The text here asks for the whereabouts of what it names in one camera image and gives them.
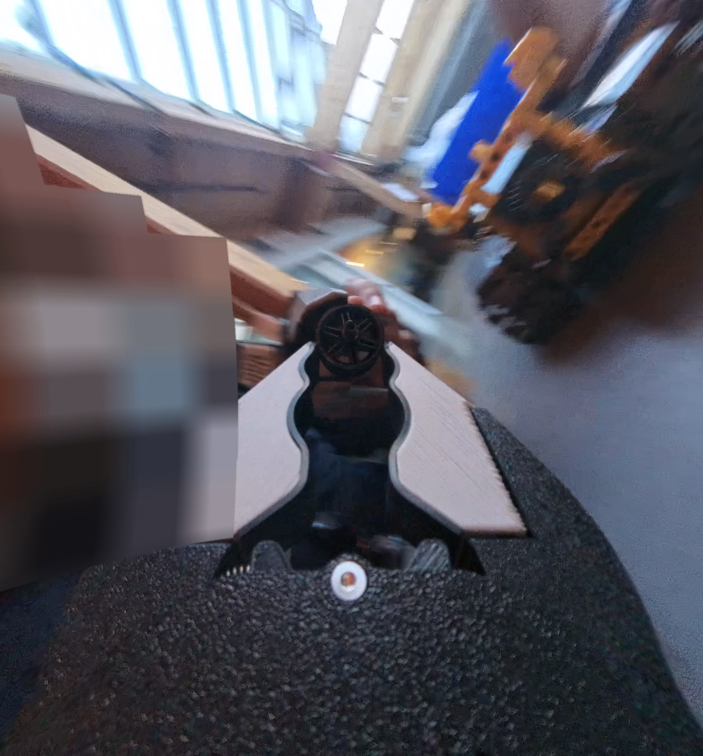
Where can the pale wooden roof beam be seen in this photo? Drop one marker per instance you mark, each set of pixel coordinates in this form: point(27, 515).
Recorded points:
point(342, 59)

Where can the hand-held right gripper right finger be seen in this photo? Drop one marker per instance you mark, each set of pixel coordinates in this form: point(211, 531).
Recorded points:
point(452, 466)

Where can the large skylight window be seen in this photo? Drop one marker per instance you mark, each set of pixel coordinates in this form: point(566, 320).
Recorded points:
point(180, 47)

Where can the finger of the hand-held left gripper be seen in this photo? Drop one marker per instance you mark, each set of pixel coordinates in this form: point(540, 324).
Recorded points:
point(342, 397)

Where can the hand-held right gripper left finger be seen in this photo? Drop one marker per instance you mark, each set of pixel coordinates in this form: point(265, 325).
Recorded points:
point(268, 449)

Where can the brown wooden ceiling beam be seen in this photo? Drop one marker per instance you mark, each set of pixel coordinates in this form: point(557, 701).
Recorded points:
point(257, 274)

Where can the black toy wheel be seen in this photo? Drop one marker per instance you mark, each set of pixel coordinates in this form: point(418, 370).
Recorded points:
point(349, 336)

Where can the yellow grey toy robot model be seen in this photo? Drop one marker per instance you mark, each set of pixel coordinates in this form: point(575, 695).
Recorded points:
point(540, 206)

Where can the person's left hand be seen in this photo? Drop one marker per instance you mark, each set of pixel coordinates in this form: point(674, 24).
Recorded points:
point(368, 295)

